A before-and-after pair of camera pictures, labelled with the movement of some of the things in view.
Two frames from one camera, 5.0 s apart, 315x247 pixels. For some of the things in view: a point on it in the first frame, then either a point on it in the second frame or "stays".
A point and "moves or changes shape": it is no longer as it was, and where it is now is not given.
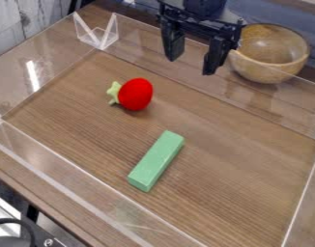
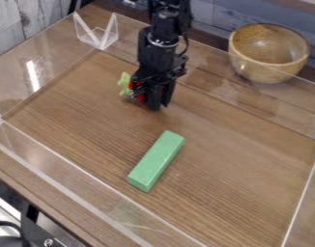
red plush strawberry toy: x=132 y=94 moves or changes shape
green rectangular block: x=157 y=160 stays
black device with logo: x=43 y=236 stays
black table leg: x=32 y=213 stays
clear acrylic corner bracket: x=100 y=38 stays
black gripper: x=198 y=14 to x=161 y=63
